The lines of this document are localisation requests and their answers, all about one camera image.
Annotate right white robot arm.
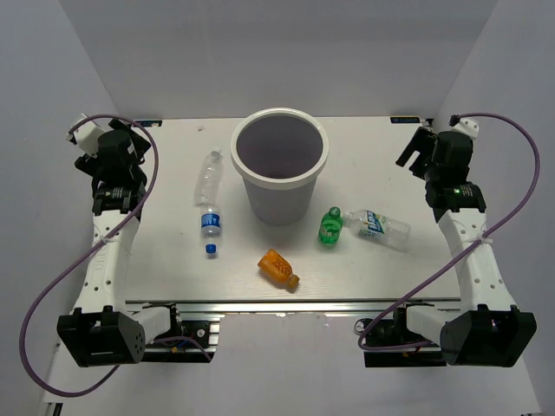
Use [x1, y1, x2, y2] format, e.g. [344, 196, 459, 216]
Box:
[396, 123, 537, 367]

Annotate clear bottle blue-green label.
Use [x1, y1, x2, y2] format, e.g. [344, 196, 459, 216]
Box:
[343, 210, 411, 251]

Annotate blue label water bottle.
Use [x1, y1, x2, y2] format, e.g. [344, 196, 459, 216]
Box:
[200, 205, 222, 258]

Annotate left blue corner sticker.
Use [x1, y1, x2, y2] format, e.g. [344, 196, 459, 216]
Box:
[134, 120, 162, 128]

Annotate orange plastic bottle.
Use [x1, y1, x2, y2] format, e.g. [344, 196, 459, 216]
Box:
[258, 249, 300, 291]

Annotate aluminium front rail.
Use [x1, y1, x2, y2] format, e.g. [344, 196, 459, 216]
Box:
[124, 296, 461, 315]

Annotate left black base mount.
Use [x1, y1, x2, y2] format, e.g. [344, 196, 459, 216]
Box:
[133, 302, 222, 363]

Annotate green plastic bottle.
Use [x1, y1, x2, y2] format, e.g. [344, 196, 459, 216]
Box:
[318, 206, 343, 246]

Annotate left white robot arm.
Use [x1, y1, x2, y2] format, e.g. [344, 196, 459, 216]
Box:
[57, 114, 179, 367]

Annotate white plastic bin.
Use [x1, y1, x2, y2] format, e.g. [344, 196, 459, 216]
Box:
[231, 107, 330, 226]

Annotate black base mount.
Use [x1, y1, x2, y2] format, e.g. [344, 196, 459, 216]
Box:
[362, 307, 447, 368]
[133, 302, 222, 363]

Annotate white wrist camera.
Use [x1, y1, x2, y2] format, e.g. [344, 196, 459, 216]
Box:
[448, 114, 480, 140]
[66, 121, 106, 158]

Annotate right blue corner sticker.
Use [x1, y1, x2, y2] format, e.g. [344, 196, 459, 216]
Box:
[389, 116, 421, 124]

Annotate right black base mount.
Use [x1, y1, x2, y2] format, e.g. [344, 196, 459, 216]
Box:
[362, 307, 447, 368]

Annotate clear crushed plastic bottle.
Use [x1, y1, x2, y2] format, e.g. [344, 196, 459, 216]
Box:
[193, 149, 223, 206]

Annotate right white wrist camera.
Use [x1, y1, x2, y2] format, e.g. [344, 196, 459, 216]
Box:
[448, 114, 480, 140]

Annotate blue corner sticker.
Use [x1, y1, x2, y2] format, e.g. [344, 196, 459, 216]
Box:
[134, 120, 162, 128]
[389, 116, 421, 124]

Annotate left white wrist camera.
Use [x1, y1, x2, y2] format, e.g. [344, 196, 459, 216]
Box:
[66, 121, 106, 158]

